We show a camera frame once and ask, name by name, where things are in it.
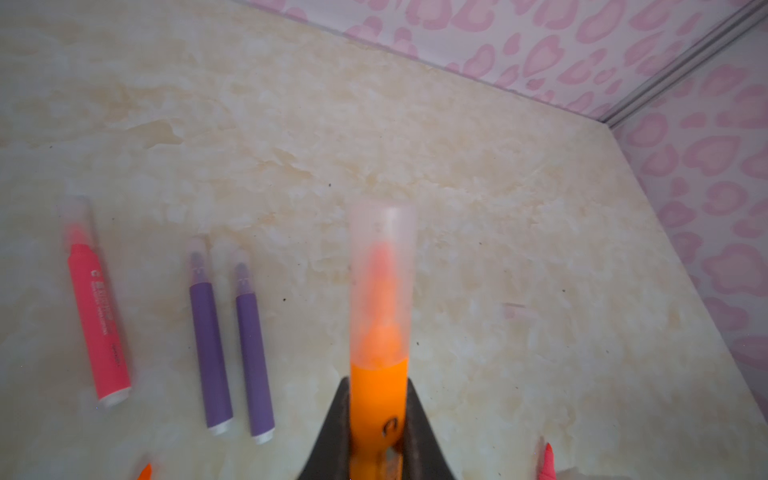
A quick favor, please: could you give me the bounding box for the orange highlighter pen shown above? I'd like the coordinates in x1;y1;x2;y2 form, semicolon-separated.
349;239;410;480
137;463;153;480

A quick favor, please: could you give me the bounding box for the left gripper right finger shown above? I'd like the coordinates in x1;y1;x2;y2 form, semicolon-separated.
403;379;455;480

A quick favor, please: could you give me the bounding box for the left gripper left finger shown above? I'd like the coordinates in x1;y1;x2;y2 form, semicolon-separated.
298;377;350;480

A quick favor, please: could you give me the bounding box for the pink highlighter pen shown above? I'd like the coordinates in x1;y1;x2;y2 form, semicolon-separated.
537;443;557;480
67;239;132;407

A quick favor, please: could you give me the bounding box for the clear pen cap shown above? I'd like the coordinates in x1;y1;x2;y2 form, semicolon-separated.
186;236;211;286
60;196;96;249
502;303;530;320
232;248;254;296
348;198;418;370

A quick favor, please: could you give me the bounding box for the purple highlighter pen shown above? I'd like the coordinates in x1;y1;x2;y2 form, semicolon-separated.
189;269;234;435
235;282;276;445

